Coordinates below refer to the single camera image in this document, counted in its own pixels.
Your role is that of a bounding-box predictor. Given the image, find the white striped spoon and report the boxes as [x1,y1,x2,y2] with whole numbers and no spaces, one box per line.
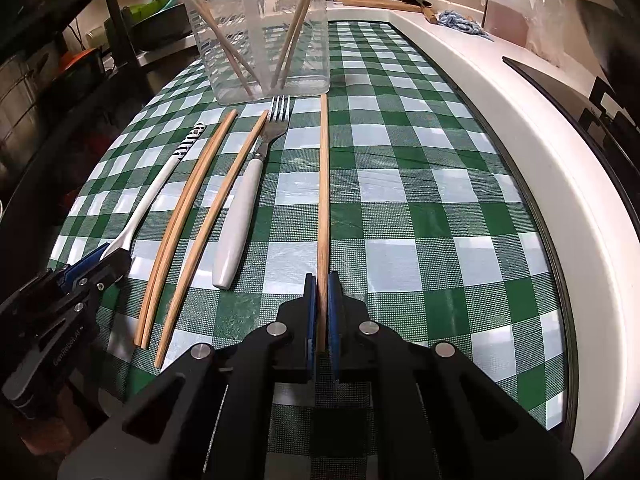
[100,122,206,260]

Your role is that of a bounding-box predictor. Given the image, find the white handled fork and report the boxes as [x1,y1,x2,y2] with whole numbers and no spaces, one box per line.
[212,96,292,289]

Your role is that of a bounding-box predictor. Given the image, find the black shelf unit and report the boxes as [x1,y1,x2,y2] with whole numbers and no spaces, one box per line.
[1,0,149,217]

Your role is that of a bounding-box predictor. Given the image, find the green checkered tablecloth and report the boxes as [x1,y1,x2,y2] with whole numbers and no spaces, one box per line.
[51,22,565,437]

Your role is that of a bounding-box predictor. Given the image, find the black cooking pot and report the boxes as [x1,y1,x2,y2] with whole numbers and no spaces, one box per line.
[130,3,192,52]

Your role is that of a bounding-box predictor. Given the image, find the green and blue basins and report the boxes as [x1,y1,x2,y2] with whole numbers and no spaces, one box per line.
[122,0,178,28]

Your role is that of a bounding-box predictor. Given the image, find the clear plastic utensil holder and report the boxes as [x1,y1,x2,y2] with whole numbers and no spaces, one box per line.
[181,0,331,105]

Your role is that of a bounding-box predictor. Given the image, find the black gas stove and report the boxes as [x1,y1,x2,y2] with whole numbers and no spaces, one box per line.
[502,56,639,233]

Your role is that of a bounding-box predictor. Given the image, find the round wooden cutting board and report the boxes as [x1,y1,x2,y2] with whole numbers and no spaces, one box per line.
[334,0,438,24]

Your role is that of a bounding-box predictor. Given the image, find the clear plastic bag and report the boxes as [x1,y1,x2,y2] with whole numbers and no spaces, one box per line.
[526,0,575,70]

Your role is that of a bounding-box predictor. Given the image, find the blue rag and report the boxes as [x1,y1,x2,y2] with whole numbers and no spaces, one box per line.
[437,10,492,41]

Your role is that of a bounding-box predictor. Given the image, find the plastic oil jug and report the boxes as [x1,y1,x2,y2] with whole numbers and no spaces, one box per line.
[480,0,534,47]

